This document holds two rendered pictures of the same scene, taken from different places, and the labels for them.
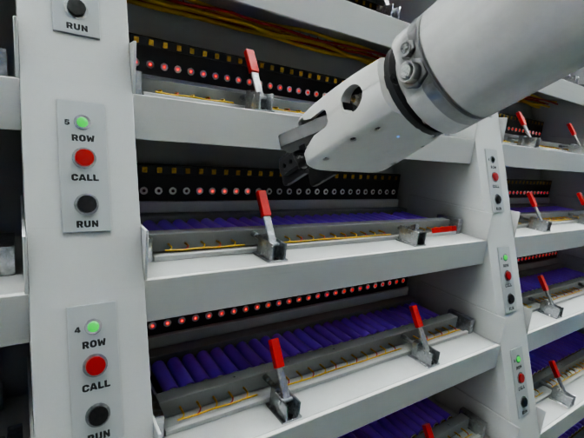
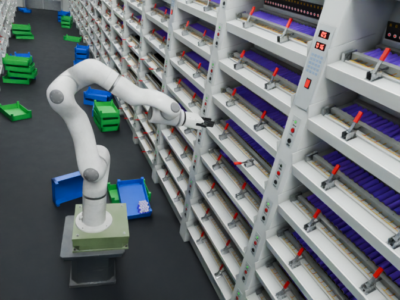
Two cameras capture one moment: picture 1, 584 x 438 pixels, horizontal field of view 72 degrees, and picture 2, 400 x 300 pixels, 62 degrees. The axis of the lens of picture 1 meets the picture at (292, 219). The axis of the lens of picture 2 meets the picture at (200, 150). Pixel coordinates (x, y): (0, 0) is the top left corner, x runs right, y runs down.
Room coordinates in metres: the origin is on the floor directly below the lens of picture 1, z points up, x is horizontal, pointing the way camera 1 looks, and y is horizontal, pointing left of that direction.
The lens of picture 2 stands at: (0.55, -1.54, 1.64)
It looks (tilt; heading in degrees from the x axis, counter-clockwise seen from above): 28 degrees down; 96
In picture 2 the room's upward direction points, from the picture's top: 11 degrees clockwise
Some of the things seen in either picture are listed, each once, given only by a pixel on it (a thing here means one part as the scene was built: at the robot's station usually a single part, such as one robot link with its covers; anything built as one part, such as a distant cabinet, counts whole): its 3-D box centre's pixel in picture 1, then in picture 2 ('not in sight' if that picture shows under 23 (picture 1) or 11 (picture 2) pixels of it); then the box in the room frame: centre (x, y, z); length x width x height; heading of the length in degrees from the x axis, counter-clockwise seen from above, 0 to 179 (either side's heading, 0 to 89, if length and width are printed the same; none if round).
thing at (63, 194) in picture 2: not in sight; (74, 186); (-0.50, 0.31, 0.10); 0.30 x 0.08 x 0.20; 53
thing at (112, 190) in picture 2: not in sight; (128, 191); (-0.14, 0.48, 0.04); 0.30 x 0.20 x 0.08; 34
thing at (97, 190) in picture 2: not in sight; (96, 169); (-0.08, -0.21, 0.68); 0.19 x 0.12 x 0.24; 105
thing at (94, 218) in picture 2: not in sight; (94, 207); (-0.08, -0.25, 0.46); 0.19 x 0.19 x 0.18
